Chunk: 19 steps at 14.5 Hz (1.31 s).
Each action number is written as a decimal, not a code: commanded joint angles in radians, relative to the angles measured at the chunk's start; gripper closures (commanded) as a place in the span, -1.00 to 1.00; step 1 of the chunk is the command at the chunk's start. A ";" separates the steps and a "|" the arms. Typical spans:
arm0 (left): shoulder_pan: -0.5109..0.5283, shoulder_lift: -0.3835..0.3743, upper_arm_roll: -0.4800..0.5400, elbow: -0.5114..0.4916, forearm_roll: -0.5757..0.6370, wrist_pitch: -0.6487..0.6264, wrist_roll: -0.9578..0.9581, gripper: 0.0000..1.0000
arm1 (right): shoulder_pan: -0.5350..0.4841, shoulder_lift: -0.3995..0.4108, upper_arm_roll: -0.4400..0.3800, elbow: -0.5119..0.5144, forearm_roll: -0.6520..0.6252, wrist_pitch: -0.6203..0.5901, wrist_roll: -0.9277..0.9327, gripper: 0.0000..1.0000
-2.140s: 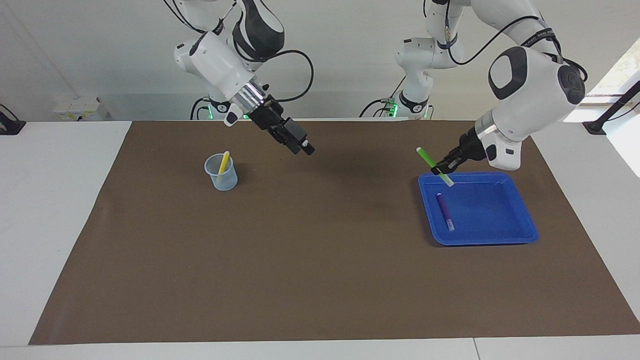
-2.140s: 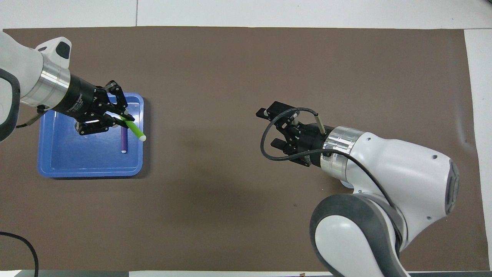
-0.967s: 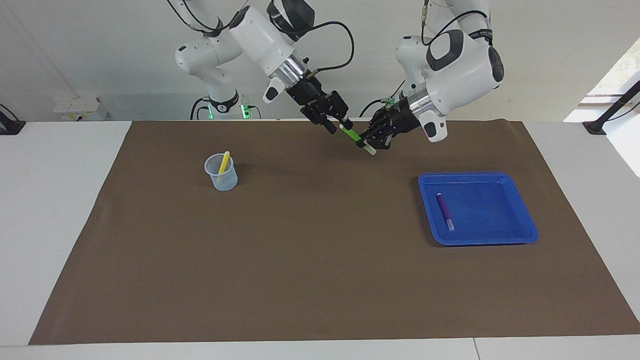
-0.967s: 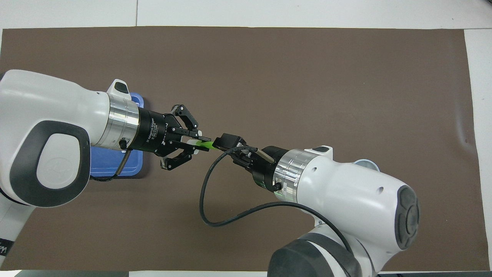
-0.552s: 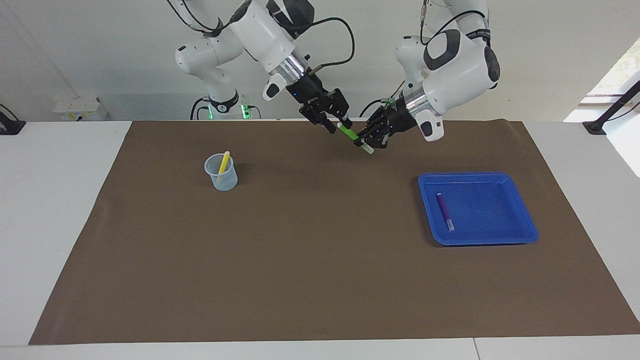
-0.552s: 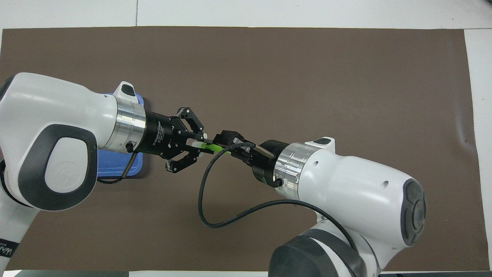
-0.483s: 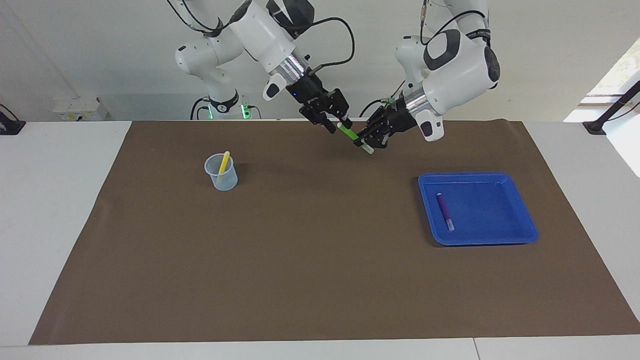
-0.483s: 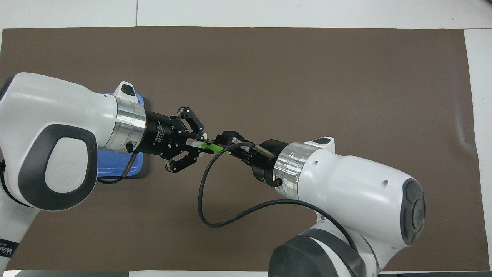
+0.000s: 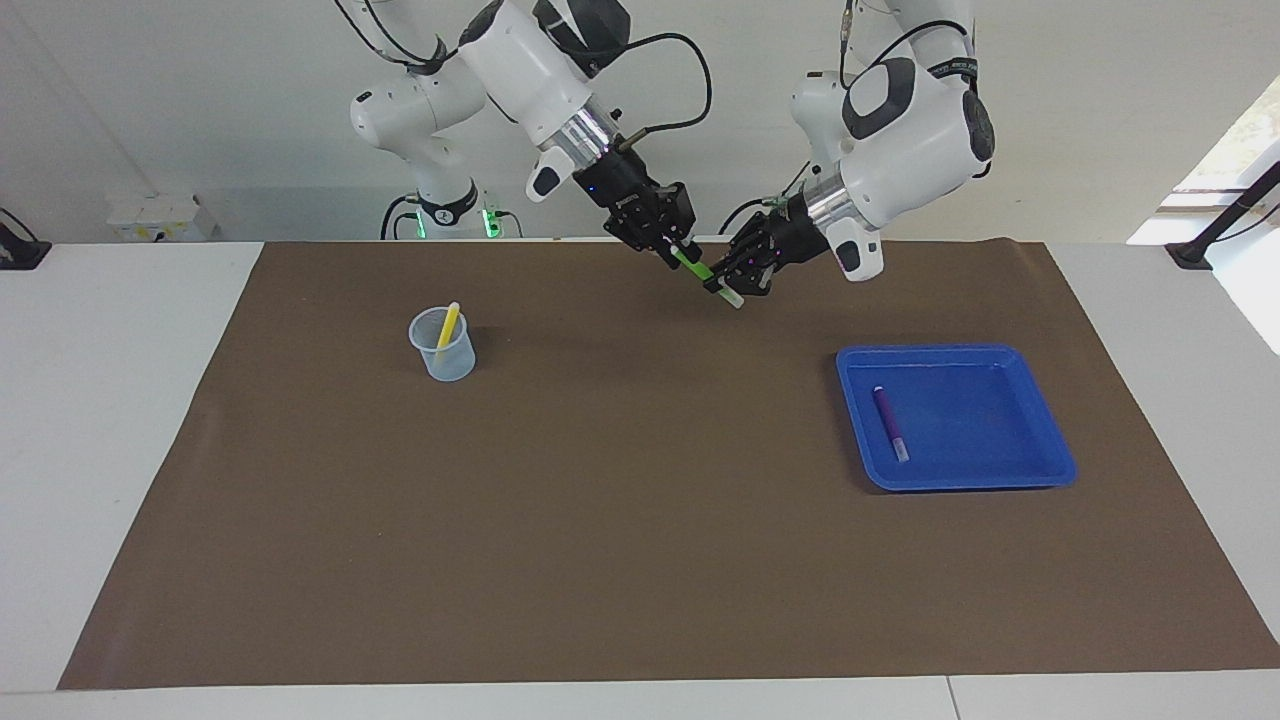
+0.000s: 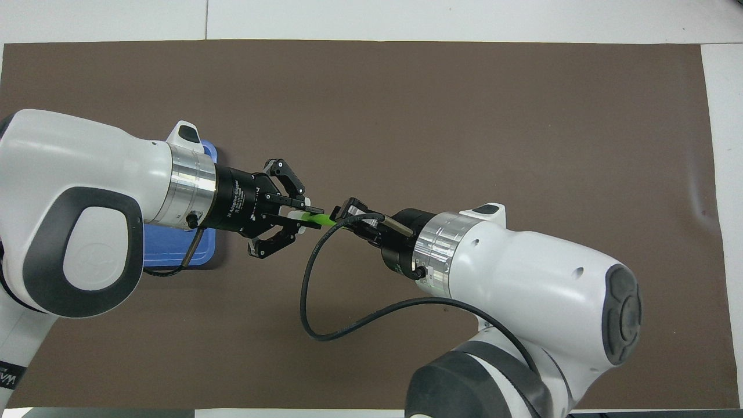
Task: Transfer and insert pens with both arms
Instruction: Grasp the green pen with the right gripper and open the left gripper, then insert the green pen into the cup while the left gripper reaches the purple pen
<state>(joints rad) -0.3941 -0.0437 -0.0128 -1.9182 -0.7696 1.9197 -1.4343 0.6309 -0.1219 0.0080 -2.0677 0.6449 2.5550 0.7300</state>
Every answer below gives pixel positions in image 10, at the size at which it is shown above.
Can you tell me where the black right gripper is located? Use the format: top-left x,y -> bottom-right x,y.
331,197 -> 436,282

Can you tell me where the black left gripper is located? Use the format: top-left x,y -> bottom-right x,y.
212,158 -> 326,259

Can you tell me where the green marker pen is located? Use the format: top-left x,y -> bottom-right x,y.
289,210 -> 338,228

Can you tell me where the blue plastic tray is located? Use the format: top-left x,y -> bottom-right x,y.
142,139 -> 219,269

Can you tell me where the brown table mat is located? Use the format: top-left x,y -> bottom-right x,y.
0,39 -> 741,410

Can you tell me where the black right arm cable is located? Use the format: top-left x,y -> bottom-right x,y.
300,213 -> 540,372

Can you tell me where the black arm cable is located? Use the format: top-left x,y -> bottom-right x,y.
142,226 -> 207,277
300,213 -> 540,372

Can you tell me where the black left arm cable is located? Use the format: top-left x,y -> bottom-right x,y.
142,226 -> 207,277

